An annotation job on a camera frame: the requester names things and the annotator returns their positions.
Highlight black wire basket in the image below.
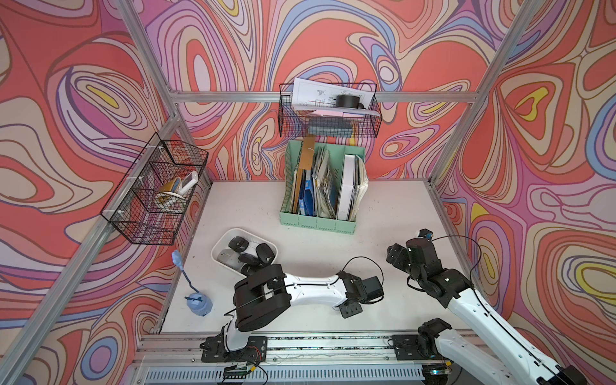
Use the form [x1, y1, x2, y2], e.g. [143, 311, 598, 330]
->
[278, 81, 383, 139]
[100, 133, 209, 245]

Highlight brown folder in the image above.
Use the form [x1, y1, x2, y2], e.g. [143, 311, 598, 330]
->
[293, 136, 315, 214]

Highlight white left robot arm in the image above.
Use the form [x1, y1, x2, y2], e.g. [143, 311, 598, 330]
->
[200, 264, 384, 364]

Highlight green file organizer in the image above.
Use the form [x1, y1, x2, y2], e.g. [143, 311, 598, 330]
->
[279, 140, 365, 235]

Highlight black wire basket back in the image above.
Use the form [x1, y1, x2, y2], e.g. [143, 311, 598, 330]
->
[278, 81, 383, 139]

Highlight grey mouse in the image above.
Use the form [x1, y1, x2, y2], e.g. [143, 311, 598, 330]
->
[216, 249, 244, 272]

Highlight black wire basket left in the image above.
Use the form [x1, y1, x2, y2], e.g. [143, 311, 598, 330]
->
[100, 133, 209, 245]

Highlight black mouse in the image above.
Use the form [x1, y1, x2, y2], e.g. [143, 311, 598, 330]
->
[255, 243, 276, 266]
[238, 253, 261, 266]
[228, 236, 250, 253]
[241, 264, 261, 277]

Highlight blue booklet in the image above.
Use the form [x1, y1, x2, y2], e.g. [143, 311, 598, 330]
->
[298, 170, 315, 217]

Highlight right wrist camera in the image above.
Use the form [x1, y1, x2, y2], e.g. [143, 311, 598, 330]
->
[418, 229, 433, 242]

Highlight black tape roll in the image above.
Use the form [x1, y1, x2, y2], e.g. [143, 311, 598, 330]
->
[335, 94, 365, 109]

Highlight black mouse front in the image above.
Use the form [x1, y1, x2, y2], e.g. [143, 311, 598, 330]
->
[238, 253, 261, 266]

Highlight magazines stack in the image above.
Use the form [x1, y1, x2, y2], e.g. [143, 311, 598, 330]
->
[312, 148, 338, 220]

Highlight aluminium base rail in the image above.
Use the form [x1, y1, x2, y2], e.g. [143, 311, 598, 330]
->
[119, 329, 526, 385]

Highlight white paper sheets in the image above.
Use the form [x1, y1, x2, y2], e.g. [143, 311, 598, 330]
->
[290, 78, 379, 116]

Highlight white binder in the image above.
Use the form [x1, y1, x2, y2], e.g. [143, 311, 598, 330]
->
[337, 154, 357, 221]

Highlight white storage box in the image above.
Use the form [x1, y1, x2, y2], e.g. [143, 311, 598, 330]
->
[211, 228, 278, 277]

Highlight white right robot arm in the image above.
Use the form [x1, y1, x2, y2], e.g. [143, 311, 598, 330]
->
[386, 237, 588, 384]

